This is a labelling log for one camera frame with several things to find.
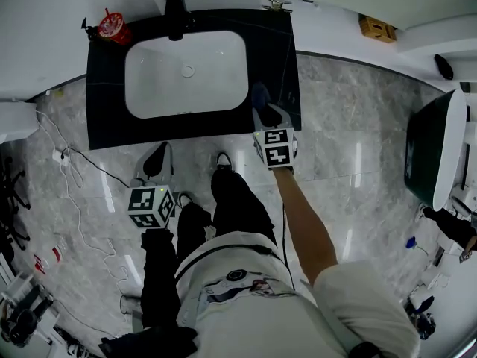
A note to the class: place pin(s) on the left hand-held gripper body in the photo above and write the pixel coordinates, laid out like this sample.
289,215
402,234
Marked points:
151,207

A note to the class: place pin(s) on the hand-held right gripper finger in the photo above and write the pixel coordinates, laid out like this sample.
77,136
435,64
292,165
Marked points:
281,119
260,119

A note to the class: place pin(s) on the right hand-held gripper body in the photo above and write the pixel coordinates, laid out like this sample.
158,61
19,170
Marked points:
275,147

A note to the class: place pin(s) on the person's right shoe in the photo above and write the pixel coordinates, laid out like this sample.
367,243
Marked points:
223,160

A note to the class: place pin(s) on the white floor appliance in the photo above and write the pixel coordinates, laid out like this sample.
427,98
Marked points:
15,121

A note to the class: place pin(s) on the black and white equipment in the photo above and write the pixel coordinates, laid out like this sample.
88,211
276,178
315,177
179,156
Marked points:
26,315

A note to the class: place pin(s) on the person's shoe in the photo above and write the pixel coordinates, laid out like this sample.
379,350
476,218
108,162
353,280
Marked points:
223,160
184,199

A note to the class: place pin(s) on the black waist pack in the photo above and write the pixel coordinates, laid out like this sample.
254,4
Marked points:
149,343

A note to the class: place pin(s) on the person's right forearm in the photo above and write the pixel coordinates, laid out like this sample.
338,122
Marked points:
302,222

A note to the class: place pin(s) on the small wooden box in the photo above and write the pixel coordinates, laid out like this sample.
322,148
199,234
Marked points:
376,28

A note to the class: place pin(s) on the small blue object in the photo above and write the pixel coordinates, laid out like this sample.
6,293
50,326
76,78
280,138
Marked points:
411,242

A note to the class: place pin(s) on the dark blue wiping cloth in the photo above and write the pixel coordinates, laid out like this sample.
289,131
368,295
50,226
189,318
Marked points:
261,95

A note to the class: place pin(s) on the person's black trousers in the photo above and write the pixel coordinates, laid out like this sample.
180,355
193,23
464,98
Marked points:
238,207

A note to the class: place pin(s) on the red paper cup with straw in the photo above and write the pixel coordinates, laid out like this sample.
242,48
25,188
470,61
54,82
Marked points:
113,28

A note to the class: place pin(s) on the white sink basin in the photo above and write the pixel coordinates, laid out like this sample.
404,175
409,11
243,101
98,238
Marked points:
167,77

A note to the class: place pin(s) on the clear bottle with red label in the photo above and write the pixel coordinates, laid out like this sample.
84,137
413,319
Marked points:
56,253

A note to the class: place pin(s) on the person's left forearm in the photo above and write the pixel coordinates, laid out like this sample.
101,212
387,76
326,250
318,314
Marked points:
158,274

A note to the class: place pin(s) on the white power strip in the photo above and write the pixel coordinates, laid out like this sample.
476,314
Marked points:
59,157

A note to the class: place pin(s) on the black and white bathtub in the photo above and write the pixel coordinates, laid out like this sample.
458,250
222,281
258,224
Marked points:
421,155

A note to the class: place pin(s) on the black oblong object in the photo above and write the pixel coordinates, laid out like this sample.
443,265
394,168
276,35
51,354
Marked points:
443,66

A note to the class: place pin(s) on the person's left shoe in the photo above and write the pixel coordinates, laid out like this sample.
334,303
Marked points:
184,199

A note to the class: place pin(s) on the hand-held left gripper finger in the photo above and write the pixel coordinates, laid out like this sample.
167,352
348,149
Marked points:
147,168
167,166

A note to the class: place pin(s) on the black faucet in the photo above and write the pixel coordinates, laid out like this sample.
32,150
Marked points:
175,13

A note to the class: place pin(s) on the black-topped wooden vanity cabinet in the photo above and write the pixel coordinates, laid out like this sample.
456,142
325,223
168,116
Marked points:
104,118

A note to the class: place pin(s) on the dark soap bottle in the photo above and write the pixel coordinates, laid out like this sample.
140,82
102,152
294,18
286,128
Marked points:
90,32

